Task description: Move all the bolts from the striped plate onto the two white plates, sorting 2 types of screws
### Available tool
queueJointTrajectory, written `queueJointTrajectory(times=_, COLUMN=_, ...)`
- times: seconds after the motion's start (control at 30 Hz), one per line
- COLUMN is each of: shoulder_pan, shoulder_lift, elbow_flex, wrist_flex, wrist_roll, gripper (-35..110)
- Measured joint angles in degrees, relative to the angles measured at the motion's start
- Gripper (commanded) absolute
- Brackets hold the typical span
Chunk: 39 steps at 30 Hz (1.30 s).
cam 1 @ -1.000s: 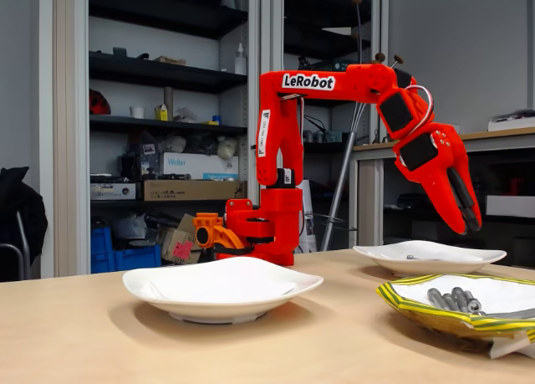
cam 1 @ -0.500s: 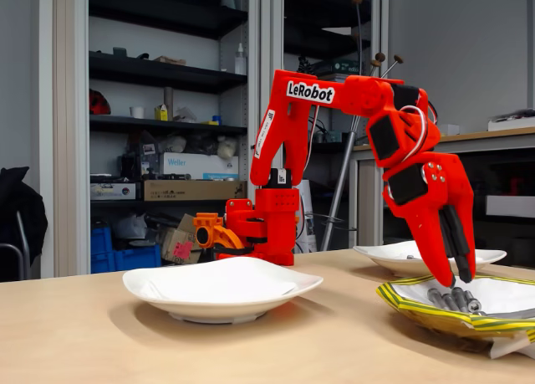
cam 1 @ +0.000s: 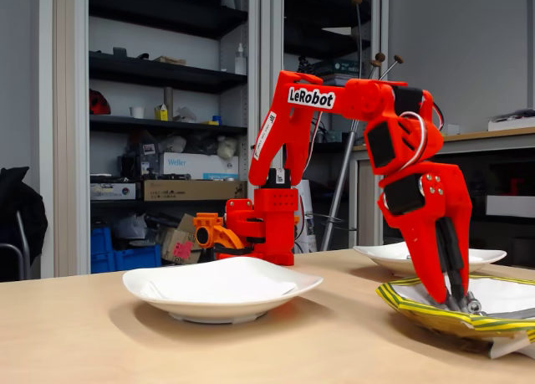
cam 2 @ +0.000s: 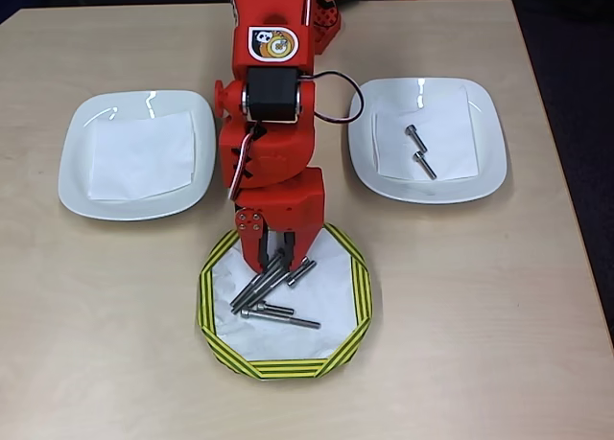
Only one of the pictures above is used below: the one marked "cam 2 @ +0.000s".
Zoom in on yellow black striped paper plate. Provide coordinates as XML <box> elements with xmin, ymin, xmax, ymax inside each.
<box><xmin>195</xmin><ymin>221</ymin><xmax>374</xmax><ymax>382</ymax></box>

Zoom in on white square plate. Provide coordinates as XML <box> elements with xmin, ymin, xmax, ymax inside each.
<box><xmin>347</xmin><ymin>77</ymin><xmax>508</xmax><ymax>205</ymax></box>
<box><xmin>57</xmin><ymin>89</ymin><xmax>217</xmax><ymax>222</ymax></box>

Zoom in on dark red looped cable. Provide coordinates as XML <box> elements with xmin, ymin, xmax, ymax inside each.
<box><xmin>300</xmin><ymin>70</ymin><xmax>365</xmax><ymax>124</ymax></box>

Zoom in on white red servo cable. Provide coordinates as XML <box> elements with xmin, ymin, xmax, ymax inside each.
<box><xmin>228</xmin><ymin>126</ymin><xmax>263</xmax><ymax>201</ymax></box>

